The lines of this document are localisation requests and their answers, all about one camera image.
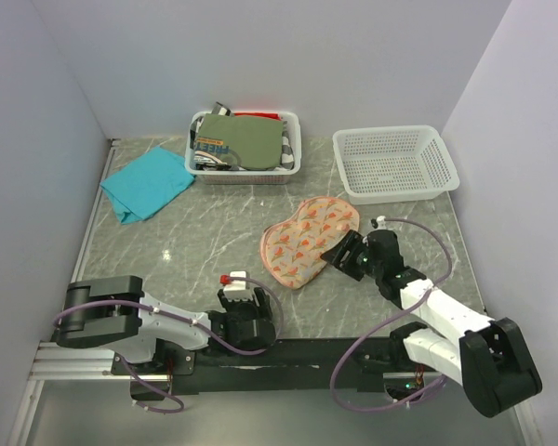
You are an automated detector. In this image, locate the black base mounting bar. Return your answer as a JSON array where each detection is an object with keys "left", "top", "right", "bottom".
[{"left": 132, "top": 337, "right": 433, "bottom": 396}]

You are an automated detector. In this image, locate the red garment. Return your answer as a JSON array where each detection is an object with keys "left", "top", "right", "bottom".
[{"left": 233, "top": 111, "right": 282, "bottom": 121}]

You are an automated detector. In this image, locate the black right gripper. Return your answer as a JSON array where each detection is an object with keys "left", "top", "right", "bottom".
[{"left": 320, "top": 230, "right": 383, "bottom": 282}]

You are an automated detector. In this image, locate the white empty mesh basket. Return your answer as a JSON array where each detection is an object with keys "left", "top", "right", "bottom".
[{"left": 333, "top": 125, "right": 460, "bottom": 205}]

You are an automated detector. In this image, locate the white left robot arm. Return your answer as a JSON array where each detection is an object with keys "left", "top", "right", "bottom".
[{"left": 53, "top": 271, "right": 284, "bottom": 374}]

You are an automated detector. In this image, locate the aluminium rail frame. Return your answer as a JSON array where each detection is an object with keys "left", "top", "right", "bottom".
[{"left": 25, "top": 138, "right": 525, "bottom": 445}]

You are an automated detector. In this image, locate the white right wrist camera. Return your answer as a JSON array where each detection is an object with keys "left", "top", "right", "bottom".
[{"left": 370, "top": 216, "right": 388, "bottom": 230}]

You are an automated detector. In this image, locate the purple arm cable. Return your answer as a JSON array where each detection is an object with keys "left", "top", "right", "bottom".
[
  {"left": 53, "top": 276, "right": 285, "bottom": 415},
  {"left": 328, "top": 216, "right": 455, "bottom": 413}
]

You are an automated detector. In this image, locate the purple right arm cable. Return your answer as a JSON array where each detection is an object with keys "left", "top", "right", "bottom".
[{"left": 328, "top": 216, "right": 455, "bottom": 413}]

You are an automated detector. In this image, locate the green printed t-shirt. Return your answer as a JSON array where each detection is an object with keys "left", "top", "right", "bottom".
[{"left": 193, "top": 113, "right": 284, "bottom": 171}]

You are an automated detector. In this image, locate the teal folded cloth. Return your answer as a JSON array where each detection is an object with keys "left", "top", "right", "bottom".
[{"left": 100, "top": 146, "right": 194, "bottom": 225}]

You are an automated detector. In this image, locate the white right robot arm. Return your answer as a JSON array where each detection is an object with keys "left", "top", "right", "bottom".
[{"left": 321, "top": 230, "right": 542, "bottom": 417}]

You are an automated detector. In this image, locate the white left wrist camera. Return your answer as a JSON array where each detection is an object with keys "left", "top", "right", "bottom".
[{"left": 219, "top": 270, "right": 251, "bottom": 300}]

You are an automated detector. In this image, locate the black grey striped garment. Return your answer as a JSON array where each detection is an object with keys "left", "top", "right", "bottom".
[{"left": 190, "top": 103, "right": 294, "bottom": 171}]

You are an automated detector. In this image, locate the white clothes basket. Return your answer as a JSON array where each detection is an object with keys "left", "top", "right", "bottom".
[{"left": 184, "top": 111, "right": 302, "bottom": 185}]

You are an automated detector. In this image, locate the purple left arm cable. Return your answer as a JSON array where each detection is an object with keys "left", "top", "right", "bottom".
[{"left": 53, "top": 276, "right": 285, "bottom": 415}]

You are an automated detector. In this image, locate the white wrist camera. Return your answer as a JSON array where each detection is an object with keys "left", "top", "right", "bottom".
[
  {"left": 219, "top": 270, "right": 251, "bottom": 300},
  {"left": 370, "top": 216, "right": 388, "bottom": 230}
]

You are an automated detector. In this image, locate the floral pink bra laundry bag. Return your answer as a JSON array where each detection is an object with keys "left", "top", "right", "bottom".
[{"left": 259, "top": 196, "right": 360, "bottom": 290}]

